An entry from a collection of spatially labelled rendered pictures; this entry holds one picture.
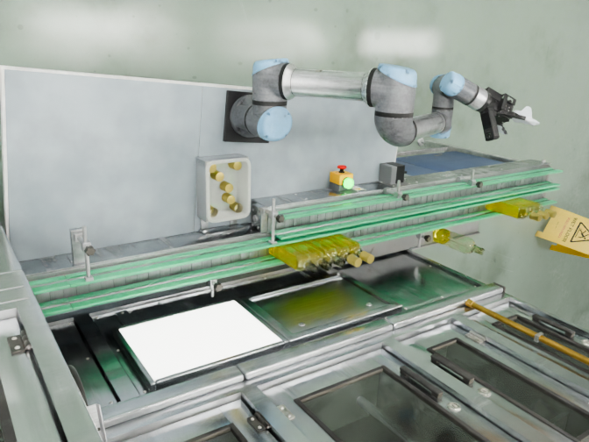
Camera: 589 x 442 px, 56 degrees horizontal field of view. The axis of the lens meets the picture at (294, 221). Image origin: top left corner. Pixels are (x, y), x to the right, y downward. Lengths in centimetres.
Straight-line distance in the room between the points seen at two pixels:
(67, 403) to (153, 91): 121
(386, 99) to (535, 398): 93
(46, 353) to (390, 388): 95
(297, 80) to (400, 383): 96
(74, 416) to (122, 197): 114
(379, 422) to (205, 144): 109
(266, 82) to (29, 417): 123
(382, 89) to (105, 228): 100
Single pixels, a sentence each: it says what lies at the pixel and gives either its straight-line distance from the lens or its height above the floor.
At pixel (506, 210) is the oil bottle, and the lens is 283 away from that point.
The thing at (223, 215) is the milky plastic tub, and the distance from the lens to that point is 200.
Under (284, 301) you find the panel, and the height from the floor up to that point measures 108.
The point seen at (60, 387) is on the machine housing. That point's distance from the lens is 94.
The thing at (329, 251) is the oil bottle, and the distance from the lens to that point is 197.
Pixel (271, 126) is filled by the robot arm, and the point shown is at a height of 100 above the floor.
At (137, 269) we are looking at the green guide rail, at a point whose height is 95.
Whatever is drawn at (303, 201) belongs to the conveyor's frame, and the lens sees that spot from 210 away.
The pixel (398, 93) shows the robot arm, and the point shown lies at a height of 135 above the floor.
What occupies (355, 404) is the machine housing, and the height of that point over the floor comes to 161.
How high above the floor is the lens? 252
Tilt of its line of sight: 52 degrees down
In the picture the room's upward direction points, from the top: 117 degrees clockwise
